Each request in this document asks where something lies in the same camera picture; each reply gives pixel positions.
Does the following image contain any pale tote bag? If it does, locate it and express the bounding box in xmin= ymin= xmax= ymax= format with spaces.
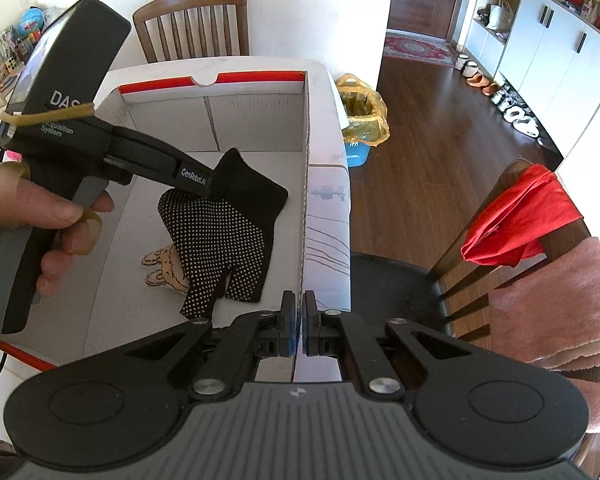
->
xmin=487 ymin=0 xmax=516 ymax=34

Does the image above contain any pale printed table mat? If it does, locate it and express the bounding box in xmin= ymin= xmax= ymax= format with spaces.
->
xmin=294 ymin=162 xmax=354 ymax=383

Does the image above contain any pile of stationery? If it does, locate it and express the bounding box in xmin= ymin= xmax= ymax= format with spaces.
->
xmin=0 ymin=25 xmax=36 ymax=91

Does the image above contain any red patterned rug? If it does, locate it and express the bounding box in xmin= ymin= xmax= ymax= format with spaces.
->
xmin=382 ymin=30 xmax=456 ymax=68

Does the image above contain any red cloth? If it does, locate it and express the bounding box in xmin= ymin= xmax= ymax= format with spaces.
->
xmin=461 ymin=164 xmax=585 ymax=268

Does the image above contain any blue trash bin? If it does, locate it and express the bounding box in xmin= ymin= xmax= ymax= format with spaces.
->
xmin=346 ymin=137 xmax=377 ymax=169

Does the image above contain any white red-edged cardboard box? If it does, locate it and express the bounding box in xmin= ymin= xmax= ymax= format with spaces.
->
xmin=0 ymin=69 xmax=312 ymax=383

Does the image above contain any tan rubber band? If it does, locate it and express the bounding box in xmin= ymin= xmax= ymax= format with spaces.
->
xmin=0 ymin=101 xmax=96 ymax=129

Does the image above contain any white storage cabinet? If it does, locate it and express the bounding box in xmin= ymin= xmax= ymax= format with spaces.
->
xmin=465 ymin=0 xmax=600 ymax=161

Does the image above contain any person's left hand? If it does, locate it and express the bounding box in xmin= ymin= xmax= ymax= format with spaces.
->
xmin=0 ymin=161 xmax=116 ymax=306

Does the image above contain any dark wooden chair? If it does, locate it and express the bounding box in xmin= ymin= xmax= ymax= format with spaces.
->
xmin=350 ymin=157 xmax=600 ymax=480

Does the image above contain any row of shoes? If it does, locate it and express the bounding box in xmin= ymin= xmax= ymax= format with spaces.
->
xmin=454 ymin=52 xmax=543 ymax=141

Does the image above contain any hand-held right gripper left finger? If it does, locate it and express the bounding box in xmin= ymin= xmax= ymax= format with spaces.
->
xmin=122 ymin=290 xmax=299 ymax=398

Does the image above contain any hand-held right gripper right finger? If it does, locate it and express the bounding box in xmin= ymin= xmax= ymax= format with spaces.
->
xmin=302 ymin=290 xmax=474 ymax=398

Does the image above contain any yellow plastic bag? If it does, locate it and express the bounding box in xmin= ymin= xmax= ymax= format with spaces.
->
xmin=334 ymin=74 xmax=391 ymax=148

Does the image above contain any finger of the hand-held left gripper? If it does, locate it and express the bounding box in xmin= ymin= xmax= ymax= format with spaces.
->
xmin=107 ymin=126 xmax=217 ymax=197

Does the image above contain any wooden slat-back chair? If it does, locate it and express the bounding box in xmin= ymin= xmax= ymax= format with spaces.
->
xmin=132 ymin=0 xmax=251 ymax=63

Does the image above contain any black dotted work glove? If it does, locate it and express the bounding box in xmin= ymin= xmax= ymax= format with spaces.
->
xmin=157 ymin=147 xmax=290 ymax=320

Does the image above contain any blue globe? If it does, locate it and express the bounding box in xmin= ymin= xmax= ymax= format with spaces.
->
xmin=21 ymin=7 xmax=46 ymax=36

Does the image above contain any beige rabbit figure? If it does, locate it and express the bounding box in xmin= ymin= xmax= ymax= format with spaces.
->
xmin=141 ymin=245 xmax=191 ymax=293

